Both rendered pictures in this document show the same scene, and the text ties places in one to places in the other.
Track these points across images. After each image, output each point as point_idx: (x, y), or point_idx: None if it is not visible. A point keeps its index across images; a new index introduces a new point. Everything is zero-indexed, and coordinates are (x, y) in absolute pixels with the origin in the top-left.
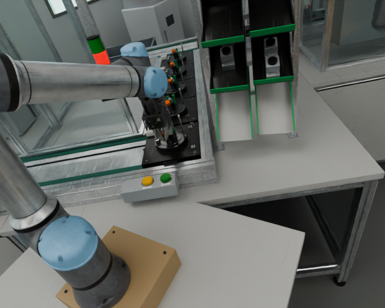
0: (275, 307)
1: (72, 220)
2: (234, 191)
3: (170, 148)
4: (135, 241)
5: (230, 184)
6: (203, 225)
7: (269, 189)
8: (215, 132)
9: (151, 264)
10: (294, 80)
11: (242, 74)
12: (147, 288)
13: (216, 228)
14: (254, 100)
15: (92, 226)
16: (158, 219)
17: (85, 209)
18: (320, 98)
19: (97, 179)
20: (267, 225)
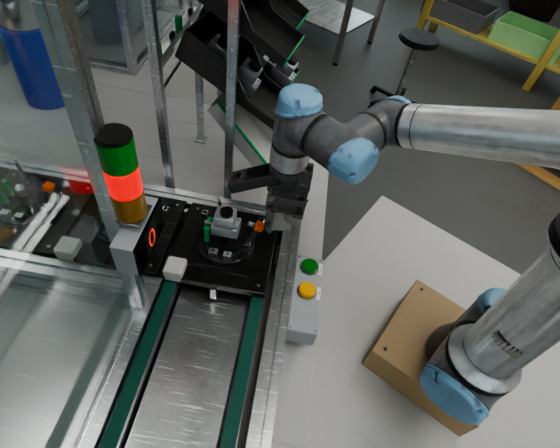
0: (446, 237)
1: (495, 300)
2: (317, 224)
3: (253, 244)
4: (403, 320)
5: (304, 224)
6: (358, 265)
7: (325, 196)
8: (230, 194)
9: (436, 304)
10: None
11: (268, 91)
12: (461, 310)
13: (364, 254)
14: (137, 145)
15: (481, 293)
16: (337, 311)
17: (281, 439)
18: (194, 102)
19: (265, 377)
20: (370, 214)
